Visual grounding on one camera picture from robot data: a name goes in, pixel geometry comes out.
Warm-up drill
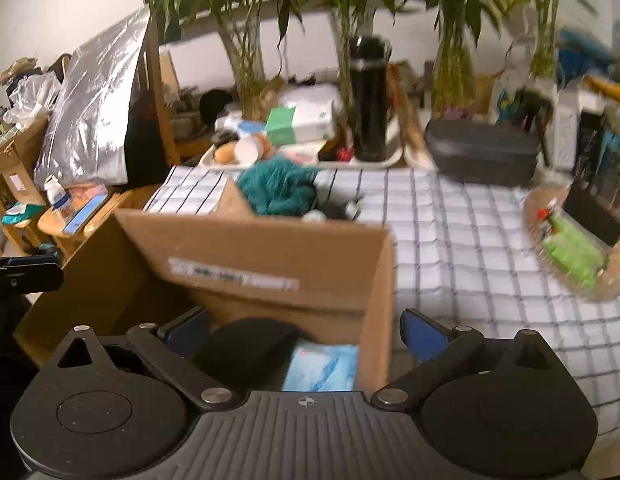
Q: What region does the brown cardboard box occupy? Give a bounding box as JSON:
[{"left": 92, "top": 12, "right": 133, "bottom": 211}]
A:
[{"left": 14, "top": 177, "right": 395, "bottom": 396}]

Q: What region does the wooden frame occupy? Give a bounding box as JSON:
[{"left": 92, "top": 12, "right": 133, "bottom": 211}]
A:
[{"left": 140, "top": 10, "right": 183, "bottom": 166}]

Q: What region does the silver foil bag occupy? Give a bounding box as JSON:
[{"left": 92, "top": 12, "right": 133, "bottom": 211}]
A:
[{"left": 34, "top": 4, "right": 153, "bottom": 187}]

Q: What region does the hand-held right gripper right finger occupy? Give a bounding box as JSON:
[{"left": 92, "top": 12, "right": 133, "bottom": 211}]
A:
[{"left": 370, "top": 308, "right": 562, "bottom": 409}]

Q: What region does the black cap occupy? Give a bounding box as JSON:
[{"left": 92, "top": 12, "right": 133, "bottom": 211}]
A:
[{"left": 199, "top": 89, "right": 235, "bottom": 126}]

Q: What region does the orange cup with white lid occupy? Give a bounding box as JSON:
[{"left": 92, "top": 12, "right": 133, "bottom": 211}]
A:
[{"left": 235, "top": 135, "right": 273, "bottom": 165}]

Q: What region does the green packet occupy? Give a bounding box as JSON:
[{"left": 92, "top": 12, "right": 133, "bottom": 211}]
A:
[{"left": 542, "top": 215, "right": 608, "bottom": 281}]

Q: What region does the black phone stand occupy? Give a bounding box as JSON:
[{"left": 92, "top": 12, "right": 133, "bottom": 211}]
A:
[{"left": 515, "top": 87, "right": 553, "bottom": 131}]

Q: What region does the teal patterned cloth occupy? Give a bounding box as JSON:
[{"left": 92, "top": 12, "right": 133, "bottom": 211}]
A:
[{"left": 495, "top": 87, "right": 521, "bottom": 126}]

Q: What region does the wooden stool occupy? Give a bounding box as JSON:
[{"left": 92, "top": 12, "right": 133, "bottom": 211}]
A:
[{"left": 37, "top": 185, "right": 163, "bottom": 256}]

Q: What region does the black thermos flask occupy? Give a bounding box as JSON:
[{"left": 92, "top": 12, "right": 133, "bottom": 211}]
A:
[{"left": 347, "top": 36, "right": 393, "bottom": 162}]

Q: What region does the white plastic bag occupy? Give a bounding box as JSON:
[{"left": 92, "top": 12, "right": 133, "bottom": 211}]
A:
[{"left": 280, "top": 82, "right": 341, "bottom": 111}]

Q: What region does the white checked tablecloth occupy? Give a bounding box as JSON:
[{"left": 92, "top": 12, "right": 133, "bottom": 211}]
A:
[{"left": 142, "top": 165, "right": 620, "bottom": 436}]

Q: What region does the cardboard box with label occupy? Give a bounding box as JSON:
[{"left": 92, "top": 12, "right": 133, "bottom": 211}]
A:
[{"left": 0, "top": 115, "right": 50, "bottom": 206}]

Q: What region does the green white tissue pack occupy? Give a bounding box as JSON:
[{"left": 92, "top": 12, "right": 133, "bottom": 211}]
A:
[{"left": 265, "top": 102, "right": 337, "bottom": 147}]

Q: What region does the orange white box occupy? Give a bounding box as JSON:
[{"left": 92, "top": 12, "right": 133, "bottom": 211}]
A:
[{"left": 277, "top": 142, "right": 325, "bottom": 163}]

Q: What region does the teal bath pouf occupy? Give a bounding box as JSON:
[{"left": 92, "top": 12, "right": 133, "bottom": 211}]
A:
[{"left": 237, "top": 156, "right": 321, "bottom": 217}]

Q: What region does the grey zip case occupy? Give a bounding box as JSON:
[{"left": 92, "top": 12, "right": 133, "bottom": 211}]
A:
[{"left": 424, "top": 117, "right": 541, "bottom": 186}]

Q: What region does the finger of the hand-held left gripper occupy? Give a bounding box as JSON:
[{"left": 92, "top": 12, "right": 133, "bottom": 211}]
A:
[{"left": 0, "top": 255, "right": 64, "bottom": 295}]

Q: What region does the white pill bottle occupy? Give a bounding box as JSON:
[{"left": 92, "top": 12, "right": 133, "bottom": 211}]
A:
[{"left": 44, "top": 175, "right": 70, "bottom": 211}]

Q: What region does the light blue packet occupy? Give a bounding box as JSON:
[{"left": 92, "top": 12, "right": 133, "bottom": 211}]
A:
[{"left": 281, "top": 342, "right": 359, "bottom": 393}]

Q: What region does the blue plastic bag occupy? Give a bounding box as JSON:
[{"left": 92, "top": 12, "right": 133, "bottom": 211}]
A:
[{"left": 557, "top": 27, "right": 616, "bottom": 86}]

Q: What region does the blue smartphone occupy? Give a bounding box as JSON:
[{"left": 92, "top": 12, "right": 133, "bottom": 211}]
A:
[{"left": 62, "top": 194, "right": 110, "bottom": 236}]

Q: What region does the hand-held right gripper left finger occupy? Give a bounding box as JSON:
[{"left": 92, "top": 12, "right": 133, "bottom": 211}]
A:
[{"left": 56, "top": 306, "right": 241, "bottom": 409}]

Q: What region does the brown paper bag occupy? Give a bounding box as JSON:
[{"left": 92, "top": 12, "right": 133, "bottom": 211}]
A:
[{"left": 260, "top": 77, "right": 285, "bottom": 111}]

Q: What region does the clear plastic bag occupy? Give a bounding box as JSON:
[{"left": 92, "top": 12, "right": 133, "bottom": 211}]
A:
[{"left": 2, "top": 72, "right": 60, "bottom": 126}]

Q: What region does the bamboo plant in glass vase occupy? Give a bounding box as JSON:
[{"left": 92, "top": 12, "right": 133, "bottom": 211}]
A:
[
  {"left": 310, "top": 0, "right": 391, "bottom": 126},
  {"left": 405, "top": 0, "right": 511, "bottom": 116},
  {"left": 154, "top": 0, "right": 315, "bottom": 121},
  {"left": 520, "top": 0, "right": 571, "bottom": 81}
]

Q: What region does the white tray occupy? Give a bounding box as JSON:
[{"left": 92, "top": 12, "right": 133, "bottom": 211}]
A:
[{"left": 199, "top": 125, "right": 405, "bottom": 170}]

